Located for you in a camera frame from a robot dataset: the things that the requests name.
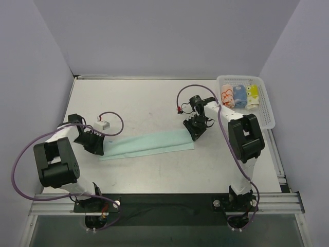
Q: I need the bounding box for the light green towel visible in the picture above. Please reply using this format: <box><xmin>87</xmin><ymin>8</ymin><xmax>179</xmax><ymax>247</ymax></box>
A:
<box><xmin>99</xmin><ymin>129</ymin><xmax>194</xmax><ymax>161</ymax></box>

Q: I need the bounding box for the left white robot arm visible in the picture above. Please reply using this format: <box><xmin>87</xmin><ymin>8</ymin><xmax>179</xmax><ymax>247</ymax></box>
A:
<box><xmin>33</xmin><ymin>114</ymin><xmax>104</xmax><ymax>212</ymax></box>

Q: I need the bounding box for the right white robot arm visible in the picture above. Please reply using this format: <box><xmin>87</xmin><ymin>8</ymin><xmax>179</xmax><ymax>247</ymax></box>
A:
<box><xmin>183</xmin><ymin>95</ymin><xmax>265</xmax><ymax>212</ymax></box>

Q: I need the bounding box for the orange white rolled towel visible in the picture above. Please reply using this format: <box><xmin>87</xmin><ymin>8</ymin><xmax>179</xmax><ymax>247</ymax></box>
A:
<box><xmin>221</xmin><ymin>84</ymin><xmax>235</xmax><ymax>108</ymax></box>

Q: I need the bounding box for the blue rolled towel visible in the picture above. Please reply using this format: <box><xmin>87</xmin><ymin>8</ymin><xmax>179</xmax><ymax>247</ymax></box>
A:
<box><xmin>233</xmin><ymin>85</ymin><xmax>247</xmax><ymax>109</ymax></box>

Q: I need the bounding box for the yellow rolled towel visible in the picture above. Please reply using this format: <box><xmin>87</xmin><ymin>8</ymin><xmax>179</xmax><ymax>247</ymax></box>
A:
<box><xmin>245</xmin><ymin>85</ymin><xmax>259</xmax><ymax>111</ymax></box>

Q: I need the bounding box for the white plastic basket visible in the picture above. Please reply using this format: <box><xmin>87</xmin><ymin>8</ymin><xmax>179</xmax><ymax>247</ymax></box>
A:
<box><xmin>216</xmin><ymin>75</ymin><xmax>276</xmax><ymax>129</ymax></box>

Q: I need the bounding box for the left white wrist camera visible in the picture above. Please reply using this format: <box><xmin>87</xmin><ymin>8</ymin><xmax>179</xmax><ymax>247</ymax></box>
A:
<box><xmin>93</xmin><ymin>120</ymin><xmax>110</xmax><ymax>132</ymax></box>

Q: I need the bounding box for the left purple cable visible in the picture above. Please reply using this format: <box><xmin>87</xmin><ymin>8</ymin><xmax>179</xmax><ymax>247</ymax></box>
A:
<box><xmin>12</xmin><ymin>111</ymin><xmax>125</xmax><ymax>231</ymax></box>

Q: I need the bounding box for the purple cable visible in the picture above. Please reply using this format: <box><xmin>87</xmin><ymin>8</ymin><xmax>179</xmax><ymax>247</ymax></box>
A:
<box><xmin>12</xmin><ymin>111</ymin><xmax>125</xmax><ymax>231</ymax></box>
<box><xmin>176</xmin><ymin>84</ymin><xmax>261</xmax><ymax>230</ymax></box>

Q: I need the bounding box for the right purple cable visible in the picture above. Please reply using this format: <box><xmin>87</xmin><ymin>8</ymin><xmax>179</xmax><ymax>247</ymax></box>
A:
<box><xmin>176</xmin><ymin>84</ymin><xmax>261</xmax><ymax>230</ymax></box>

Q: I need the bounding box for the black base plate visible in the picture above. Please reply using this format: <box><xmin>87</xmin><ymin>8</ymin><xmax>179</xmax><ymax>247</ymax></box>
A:
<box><xmin>74</xmin><ymin>192</ymin><xmax>258</xmax><ymax>227</ymax></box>

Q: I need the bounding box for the aluminium front rail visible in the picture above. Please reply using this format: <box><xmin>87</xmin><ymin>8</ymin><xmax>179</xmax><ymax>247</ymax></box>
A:
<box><xmin>29</xmin><ymin>193</ymin><xmax>305</xmax><ymax>216</ymax></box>

